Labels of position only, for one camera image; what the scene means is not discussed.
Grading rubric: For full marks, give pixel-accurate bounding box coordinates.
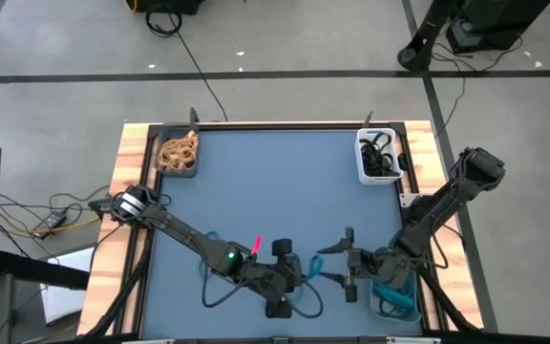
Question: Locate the yellow cable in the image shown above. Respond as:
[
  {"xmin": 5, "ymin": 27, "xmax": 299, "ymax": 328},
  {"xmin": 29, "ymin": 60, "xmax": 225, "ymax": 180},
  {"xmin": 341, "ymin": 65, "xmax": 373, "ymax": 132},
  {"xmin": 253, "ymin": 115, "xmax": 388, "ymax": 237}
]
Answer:
[{"xmin": 0, "ymin": 209, "xmax": 102, "ymax": 239}]

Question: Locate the black power adapter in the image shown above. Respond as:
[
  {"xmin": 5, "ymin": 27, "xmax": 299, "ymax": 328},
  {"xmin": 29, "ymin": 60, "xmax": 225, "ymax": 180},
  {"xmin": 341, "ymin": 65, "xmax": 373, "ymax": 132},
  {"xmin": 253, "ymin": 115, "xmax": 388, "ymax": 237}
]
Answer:
[{"xmin": 32, "ymin": 212, "xmax": 70, "ymax": 234}]

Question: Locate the white plastic basket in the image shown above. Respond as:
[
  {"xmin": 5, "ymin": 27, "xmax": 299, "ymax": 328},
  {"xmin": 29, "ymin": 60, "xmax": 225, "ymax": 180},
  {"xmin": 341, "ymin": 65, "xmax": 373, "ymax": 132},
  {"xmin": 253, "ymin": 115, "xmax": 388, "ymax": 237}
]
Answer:
[{"xmin": 354, "ymin": 126, "xmax": 405, "ymax": 185}]

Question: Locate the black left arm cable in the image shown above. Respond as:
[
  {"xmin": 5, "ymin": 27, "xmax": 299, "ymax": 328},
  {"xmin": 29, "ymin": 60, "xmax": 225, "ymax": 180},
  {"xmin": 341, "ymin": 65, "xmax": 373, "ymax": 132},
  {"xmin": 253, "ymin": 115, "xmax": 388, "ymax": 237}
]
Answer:
[{"xmin": 201, "ymin": 269, "xmax": 325, "ymax": 320}]

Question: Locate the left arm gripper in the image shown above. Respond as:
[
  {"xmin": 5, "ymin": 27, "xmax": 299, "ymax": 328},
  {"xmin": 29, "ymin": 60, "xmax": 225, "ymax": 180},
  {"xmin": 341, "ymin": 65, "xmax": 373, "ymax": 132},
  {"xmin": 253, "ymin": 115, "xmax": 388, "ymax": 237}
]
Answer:
[{"xmin": 243, "ymin": 238, "xmax": 306, "ymax": 320}]

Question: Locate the black floor cable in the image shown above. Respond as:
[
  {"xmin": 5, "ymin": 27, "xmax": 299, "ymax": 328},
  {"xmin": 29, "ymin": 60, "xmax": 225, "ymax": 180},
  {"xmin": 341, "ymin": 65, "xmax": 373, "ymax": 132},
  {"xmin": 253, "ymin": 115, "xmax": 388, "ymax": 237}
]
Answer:
[
  {"xmin": 430, "ymin": 35, "xmax": 525, "ymax": 140},
  {"xmin": 144, "ymin": 2, "xmax": 229, "ymax": 123},
  {"xmin": 0, "ymin": 184, "xmax": 114, "ymax": 249}
]

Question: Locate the black box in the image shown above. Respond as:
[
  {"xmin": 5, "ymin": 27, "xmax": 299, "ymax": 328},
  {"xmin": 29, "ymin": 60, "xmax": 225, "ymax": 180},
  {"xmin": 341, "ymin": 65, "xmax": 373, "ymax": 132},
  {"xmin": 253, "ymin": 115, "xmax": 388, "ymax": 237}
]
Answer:
[{"xmin": 124, "ymin": 0, "xmax": 205, "ymax": 15}]

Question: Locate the black aluminium table frame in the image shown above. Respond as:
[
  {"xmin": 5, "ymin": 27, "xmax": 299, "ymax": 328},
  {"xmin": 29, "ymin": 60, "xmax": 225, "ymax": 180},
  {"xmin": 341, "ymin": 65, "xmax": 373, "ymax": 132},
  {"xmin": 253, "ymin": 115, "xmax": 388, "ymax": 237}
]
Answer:
[{"xmin": 81, "ymin": 119, "xmax": 489, "ymax": 344}]

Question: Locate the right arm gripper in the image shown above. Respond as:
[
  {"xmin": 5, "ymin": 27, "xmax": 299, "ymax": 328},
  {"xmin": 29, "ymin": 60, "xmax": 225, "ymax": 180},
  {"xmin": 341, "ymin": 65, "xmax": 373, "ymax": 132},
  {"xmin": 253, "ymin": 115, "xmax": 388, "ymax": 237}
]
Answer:
[{"xmin": 316, "ymin": 227, "xmax": 404, "ymax": 304}]

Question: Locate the black equipment case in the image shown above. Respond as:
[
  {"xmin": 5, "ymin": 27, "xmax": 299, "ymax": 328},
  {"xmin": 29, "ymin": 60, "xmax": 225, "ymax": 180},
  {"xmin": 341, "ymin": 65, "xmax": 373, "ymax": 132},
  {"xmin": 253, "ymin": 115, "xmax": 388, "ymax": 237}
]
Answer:
[{"xmin": 445, "ymin": 0, "xmax": 550, "ymax": 54}]

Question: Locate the dark grey plastic basket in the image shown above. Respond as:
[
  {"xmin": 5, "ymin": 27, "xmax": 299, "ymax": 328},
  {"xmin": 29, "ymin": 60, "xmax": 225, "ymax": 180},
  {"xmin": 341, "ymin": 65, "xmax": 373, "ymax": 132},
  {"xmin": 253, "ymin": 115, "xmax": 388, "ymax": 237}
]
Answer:
[{"xmin": 155, "ymin": 122, "xmax": 201, "ymax": 179}]

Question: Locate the white bracket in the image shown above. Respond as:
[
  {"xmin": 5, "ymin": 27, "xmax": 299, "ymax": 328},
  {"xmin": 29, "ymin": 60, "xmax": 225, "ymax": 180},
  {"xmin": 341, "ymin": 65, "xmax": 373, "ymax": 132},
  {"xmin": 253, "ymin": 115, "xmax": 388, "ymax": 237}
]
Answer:
[
  {"xmin": 387, "ymin": 336, "xmax": 442, "ymax": 344},
  {"xmin": 121, "ymin": 337, "xmax": 176, "ymax": 344}
]

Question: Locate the grey-green plastic basket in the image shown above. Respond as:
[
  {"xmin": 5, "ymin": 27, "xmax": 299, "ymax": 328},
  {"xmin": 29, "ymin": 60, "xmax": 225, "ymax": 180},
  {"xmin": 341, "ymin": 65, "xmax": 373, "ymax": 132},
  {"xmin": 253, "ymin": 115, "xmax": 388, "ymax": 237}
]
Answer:
[{"xmin": 369, "ymin": 247, "xmax": 423, "ymax": 324}]

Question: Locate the black stand bar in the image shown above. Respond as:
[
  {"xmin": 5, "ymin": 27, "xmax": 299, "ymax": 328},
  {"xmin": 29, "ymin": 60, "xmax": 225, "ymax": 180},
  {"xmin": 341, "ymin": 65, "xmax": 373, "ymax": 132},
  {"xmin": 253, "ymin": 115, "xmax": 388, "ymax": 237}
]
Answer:
[{"xmin": 0, "ymin": 248, "xmax": 91, "ymax": 291}]

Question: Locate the black pole stand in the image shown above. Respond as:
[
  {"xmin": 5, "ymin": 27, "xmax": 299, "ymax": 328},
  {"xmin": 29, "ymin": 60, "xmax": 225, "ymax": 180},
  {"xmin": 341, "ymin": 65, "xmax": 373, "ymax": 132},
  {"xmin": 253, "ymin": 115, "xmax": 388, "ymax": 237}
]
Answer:
[{"xmin": 397, "ymin": 0, "xmax": 465, "ymax": 73}]

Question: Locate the black rubber band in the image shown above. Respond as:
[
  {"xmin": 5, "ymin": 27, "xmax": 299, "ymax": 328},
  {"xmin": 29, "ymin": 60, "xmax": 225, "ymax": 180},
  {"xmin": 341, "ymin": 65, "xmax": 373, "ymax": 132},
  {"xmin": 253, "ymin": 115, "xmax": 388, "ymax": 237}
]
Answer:
[
  {"xmin": 370, "ymin": 155, "xmax": 391, "ymax": 176},
  {"xmin": 359, "ymin": 142, "xmax": 376, "ymax": 166},
  {"xmin": 379, "ymin": 152, "xmax": 402, "ymax": 177},
  {"xmin": 363, "ymin": 131, "xmax": 394, "ymax": 150}
]

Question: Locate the tan rubber band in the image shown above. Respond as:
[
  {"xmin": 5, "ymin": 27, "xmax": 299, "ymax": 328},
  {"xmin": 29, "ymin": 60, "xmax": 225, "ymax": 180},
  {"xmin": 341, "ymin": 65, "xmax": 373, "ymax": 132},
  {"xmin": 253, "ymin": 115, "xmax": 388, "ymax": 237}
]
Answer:
[
  {"xmin": 174, "ymin": 150, "xmax": 199, "ymax": 172},
  {"xmin": 159, "ymin": 138, "xmax": 180, "ymax": 171},
  {"xmin": 159, "ymin": 136, "xmax": 195, "ymax": 159},
  {"xmin": 179, "ymin": 131, "xmax": 200, "ymax": 154}
]

